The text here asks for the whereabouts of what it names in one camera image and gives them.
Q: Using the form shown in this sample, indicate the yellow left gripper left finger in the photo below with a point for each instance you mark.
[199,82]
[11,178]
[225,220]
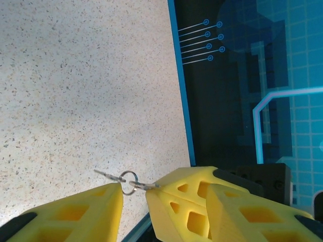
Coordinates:
[75,216]

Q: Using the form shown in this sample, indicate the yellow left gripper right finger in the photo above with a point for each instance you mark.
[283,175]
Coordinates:
[252,216]

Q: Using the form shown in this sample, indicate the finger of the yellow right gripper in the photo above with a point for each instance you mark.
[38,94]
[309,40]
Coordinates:
[171,216]
[186,176]

